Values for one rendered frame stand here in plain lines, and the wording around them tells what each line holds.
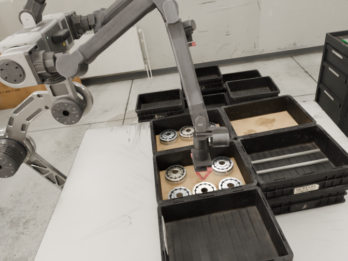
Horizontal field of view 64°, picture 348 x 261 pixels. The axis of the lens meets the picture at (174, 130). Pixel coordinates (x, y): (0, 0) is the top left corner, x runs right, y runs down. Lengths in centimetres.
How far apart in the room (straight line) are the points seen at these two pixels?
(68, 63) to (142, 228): 77
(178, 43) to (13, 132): 112
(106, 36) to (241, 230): 84
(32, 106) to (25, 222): 133
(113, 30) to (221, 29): 330
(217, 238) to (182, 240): 13
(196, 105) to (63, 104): 68
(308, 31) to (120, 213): 385
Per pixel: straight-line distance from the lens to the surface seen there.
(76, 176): 172
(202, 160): 104
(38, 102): 158
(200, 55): 429
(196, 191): 121
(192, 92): 96
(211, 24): 417
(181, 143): 150
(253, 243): 110
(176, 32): 97
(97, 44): 101
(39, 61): 106
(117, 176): 161
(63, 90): 141
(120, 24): 99
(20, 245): 257
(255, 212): 118
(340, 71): 261
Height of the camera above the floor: 176
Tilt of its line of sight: 35 degrees down
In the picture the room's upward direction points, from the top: 10 degrees counter-clockwise
